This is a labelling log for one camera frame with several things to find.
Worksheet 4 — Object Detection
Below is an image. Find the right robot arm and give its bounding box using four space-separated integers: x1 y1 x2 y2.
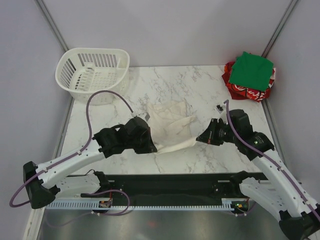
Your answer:
196 109 320 240

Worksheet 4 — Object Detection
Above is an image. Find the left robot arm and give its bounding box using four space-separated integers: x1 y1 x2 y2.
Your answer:
23 117 158 209

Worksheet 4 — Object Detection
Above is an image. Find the aluminium frame post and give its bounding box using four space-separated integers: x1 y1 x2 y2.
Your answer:
34 0 69 52
261 0 300 58

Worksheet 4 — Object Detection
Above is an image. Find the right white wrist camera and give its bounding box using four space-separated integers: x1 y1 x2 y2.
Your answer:
216 104 228 124

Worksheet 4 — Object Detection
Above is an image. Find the white slotted cable duct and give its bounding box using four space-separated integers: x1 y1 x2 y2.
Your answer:
46 199 248 211

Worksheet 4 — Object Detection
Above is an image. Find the white plastic laundry basket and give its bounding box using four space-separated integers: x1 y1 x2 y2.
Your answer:
55 47 130 103

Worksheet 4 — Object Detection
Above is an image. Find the left aluminium frame post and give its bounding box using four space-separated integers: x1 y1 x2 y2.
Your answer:
34 0 69 52

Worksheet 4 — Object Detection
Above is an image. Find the left aluminium table rail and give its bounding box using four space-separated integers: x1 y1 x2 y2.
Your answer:
52 96 75 159

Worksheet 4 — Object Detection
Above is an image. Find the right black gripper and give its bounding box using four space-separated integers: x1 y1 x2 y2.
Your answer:
196 118 239 146

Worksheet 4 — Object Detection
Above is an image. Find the right aluminium frame post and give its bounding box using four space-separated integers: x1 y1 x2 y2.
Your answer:
261 0 300 58

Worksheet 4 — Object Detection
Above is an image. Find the purple cable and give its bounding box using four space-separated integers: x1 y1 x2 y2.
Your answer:
224 99 320 240
9 90 136 227

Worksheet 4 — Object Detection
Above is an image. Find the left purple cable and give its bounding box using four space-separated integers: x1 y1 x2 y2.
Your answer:
9 90 136 227

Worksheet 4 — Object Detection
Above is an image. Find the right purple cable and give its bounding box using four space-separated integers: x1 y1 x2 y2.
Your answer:
224 99 320 240

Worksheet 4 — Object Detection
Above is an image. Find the cream white t shirt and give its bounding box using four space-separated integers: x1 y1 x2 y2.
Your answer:
146 100 196 155

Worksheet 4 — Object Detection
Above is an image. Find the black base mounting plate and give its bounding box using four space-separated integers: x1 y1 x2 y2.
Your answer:
80 173 259 207

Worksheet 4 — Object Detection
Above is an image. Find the folded green t shirt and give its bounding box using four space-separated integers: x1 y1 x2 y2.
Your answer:
229 51 274 92

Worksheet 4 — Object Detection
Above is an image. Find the folded red printed t shirt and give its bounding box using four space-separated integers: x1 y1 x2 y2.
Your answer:
221 61 276 103

